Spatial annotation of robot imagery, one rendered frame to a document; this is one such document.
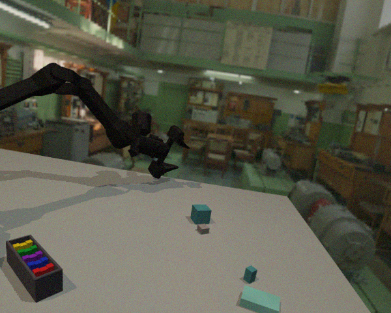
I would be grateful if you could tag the small teal block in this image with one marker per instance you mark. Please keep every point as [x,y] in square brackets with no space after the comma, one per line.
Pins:
[250,274]

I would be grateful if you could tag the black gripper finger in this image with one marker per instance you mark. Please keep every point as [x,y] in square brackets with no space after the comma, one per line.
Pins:
[183,144]
[168,167]

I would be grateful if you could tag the teal cube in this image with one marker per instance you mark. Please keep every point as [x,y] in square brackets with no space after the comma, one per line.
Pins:
[200,214]

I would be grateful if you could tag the small brown block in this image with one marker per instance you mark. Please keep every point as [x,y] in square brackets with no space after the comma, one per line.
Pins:
[203,229]

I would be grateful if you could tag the red fuse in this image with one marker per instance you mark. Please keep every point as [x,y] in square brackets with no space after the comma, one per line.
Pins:
[41,271]

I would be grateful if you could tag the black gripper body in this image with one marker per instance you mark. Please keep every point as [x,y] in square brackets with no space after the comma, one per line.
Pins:
[161,149]

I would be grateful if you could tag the pale green flat block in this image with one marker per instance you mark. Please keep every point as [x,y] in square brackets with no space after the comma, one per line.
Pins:
[259,301]

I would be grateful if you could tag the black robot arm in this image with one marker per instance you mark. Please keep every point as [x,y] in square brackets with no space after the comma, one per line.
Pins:
[51,79]

